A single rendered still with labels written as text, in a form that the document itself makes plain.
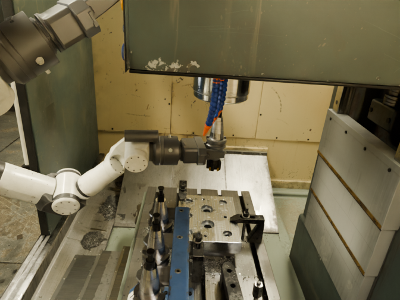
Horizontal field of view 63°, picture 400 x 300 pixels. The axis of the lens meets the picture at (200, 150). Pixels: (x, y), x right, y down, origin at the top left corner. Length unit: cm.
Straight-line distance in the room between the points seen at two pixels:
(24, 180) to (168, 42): 62
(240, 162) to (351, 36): 154
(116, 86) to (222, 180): 84
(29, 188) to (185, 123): 121
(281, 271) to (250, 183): 58
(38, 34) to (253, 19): 33
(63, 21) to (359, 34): 48
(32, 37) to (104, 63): 146
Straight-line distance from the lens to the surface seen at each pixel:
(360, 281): 112
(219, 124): 95
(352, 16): 64
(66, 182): 106
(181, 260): 75
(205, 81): 87
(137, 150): 92
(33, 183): 104
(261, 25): 59
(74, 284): 145
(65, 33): 56
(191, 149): 94
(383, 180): 97
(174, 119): 203
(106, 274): 144
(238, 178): 201
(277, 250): 177
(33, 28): 56
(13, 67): 56
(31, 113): 130
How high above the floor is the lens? 175
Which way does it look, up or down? 25 degrees down
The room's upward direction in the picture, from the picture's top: 4 degrees clockwise
